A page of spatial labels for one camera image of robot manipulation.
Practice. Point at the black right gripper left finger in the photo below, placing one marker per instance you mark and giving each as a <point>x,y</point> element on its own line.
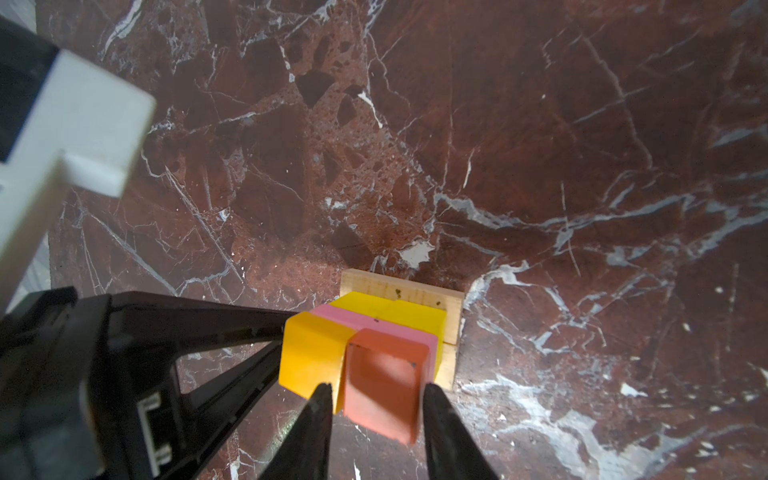
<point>304,453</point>

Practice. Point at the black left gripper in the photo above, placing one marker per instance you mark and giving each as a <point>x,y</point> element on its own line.
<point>61,417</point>

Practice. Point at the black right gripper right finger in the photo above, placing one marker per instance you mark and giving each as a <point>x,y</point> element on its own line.
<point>451,453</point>

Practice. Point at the natural wood long block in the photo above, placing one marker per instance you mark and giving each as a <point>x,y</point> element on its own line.
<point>445,373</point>

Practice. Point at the small orange red block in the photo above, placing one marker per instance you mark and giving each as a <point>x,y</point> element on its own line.
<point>384,380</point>

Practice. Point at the orange yellow small cube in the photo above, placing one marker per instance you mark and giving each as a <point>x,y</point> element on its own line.
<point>313,353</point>

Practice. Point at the pink rectangular block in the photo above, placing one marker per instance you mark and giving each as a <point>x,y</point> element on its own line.
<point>359,322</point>

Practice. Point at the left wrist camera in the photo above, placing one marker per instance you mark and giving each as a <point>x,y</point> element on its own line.
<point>64,122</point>

